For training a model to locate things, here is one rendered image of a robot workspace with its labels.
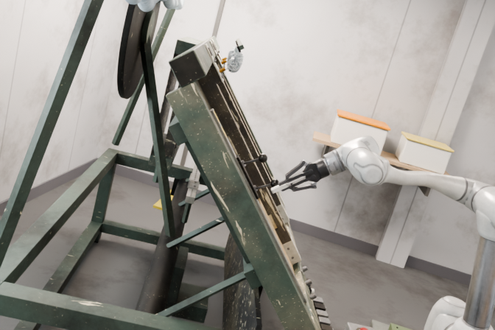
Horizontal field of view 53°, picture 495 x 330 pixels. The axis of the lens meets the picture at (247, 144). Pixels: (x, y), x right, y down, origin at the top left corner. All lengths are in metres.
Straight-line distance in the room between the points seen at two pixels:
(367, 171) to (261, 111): 3.69
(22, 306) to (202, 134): 0.96
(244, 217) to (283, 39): 3.65
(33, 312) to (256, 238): 0.90
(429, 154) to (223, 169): 3.41
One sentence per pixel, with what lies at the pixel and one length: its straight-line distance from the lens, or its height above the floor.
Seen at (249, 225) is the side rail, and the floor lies 1.29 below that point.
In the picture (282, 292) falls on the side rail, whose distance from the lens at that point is 2.00.
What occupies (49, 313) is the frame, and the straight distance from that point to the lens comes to 2.15.
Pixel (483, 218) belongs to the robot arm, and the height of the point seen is 1.54.
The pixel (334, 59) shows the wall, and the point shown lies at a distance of 5.31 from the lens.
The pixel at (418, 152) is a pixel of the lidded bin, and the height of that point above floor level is 1.30.
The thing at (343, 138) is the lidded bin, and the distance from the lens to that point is 4.84.
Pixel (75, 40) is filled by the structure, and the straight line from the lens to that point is 1.81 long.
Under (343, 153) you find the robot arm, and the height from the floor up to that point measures 1.62.
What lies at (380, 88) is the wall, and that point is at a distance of 5.35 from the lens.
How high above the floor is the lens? 1.97
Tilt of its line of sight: 13 degrees down
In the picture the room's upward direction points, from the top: 15 degrees clockwise
